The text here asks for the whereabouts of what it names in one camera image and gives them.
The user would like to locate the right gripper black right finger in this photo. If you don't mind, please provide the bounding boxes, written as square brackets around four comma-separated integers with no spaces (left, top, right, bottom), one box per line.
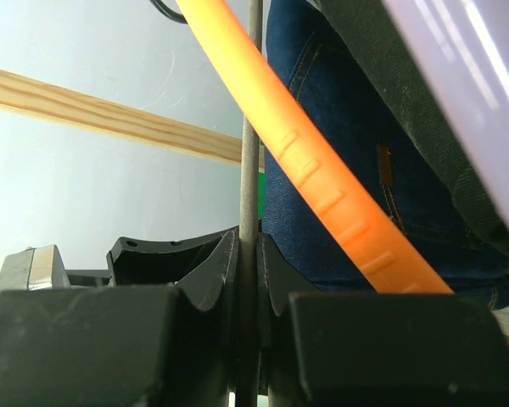
[257,235,509,406]

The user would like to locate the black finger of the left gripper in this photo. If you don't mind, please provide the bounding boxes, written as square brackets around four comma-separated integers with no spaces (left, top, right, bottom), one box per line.
[106,226,238,285]

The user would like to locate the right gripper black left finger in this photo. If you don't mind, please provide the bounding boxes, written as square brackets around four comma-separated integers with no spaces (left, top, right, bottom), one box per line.
[0,231,238,406]

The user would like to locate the grey plastic hanger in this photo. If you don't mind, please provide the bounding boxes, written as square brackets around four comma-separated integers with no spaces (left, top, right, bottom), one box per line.
[236,0,264,407]

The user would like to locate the orange plastic hanger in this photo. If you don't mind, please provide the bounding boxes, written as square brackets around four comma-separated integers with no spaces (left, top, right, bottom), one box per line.
[176,0,509,378]

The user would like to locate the blue denim trousers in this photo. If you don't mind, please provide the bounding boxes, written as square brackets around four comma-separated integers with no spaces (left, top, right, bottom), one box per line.
[262,1,509,309]

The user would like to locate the black white-speckled trousers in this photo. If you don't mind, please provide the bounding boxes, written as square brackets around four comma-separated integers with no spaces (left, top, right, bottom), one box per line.
[317,1,509,256]

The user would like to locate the lilac plastic hanger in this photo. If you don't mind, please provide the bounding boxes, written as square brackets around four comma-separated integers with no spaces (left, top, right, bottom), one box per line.
[384,0,509,230]

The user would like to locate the green plastic tray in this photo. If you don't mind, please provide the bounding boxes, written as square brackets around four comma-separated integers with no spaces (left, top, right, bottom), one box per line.
[258,142,266,219]

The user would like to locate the wooden clothes rack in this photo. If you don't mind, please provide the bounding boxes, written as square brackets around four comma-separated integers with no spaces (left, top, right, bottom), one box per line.
[0,70,242,164]

